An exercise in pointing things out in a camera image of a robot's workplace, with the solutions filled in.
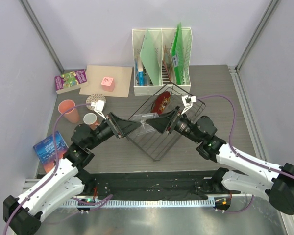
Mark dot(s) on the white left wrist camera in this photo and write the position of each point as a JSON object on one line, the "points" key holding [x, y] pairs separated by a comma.
{"points": [[98, 107]]}

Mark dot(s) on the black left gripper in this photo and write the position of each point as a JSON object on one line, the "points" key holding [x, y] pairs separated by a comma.
{"points": [[122, 127]]}

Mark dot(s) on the pink ceramic mug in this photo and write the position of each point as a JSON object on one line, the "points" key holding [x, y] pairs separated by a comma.
{"points": [[91, 120]]}

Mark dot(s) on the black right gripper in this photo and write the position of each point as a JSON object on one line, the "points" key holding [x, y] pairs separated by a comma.
{"points": [[169, 120]]}

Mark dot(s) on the bright green mesh folder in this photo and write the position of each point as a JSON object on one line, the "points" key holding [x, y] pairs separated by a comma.
{"points": [[177, 55]]}

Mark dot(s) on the pink cube block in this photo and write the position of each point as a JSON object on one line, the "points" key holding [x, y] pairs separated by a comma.
{"points": [[108, 84]]}

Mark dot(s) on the illustrated book in organizer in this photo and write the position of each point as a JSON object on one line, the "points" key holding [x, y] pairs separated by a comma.
{"points": [[167, 62]]}

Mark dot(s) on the pink plastic tumbler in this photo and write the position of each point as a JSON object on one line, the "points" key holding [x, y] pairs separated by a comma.
{"points": [[68, 108]]}

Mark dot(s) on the brown cardboard sheet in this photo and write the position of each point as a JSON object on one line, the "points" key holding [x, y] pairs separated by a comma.
{"points": [[96, 74]]}

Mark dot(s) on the black wire dish rack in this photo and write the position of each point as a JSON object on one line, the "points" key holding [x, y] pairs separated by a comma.
{"points": [[154, 144]]}

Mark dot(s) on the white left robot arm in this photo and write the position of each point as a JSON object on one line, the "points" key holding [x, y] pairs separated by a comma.
{"points": [[25, 213]]}

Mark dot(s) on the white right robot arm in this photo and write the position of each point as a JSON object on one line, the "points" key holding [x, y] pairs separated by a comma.
{"points": [[249, 174]]}

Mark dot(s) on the brown patterned ceramic bowl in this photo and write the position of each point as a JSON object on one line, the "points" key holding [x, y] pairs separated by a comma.
{"points": [[95, 98]]}

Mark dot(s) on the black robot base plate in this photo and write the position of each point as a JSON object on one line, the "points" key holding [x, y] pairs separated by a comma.
{"points": [[155, 186]]}

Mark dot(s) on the white file organizer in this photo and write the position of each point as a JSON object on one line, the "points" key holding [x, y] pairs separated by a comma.
{"points": [[167, 36]]}

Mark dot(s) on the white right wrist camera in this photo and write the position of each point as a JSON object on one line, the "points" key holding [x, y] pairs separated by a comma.
{"points": [[188, 102]]}

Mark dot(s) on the blue booklet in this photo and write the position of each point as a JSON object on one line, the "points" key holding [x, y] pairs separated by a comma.
{"points": [[140, 74]]}

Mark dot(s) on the red floral lacquer plate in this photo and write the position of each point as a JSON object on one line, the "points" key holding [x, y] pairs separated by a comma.
{"points": [[161, 102]]}

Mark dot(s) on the blue Jane Eyre book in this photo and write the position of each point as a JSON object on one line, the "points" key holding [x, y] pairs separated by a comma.
{"points": [[46, 152]]}

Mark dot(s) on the light green folder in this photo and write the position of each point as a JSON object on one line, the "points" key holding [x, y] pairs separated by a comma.
{"points": [[150, 54]]}

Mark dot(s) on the white slotted cable duct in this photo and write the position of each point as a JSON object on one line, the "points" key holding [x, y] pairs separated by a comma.
{"points": [[210, 202]]}

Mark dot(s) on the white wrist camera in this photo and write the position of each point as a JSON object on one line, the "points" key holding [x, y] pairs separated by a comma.
{"points": [[188, 102], [98, 107]]}

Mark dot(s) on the purple paperback book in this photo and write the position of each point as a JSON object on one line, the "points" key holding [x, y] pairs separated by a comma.
{"points": [[70, 81]]}

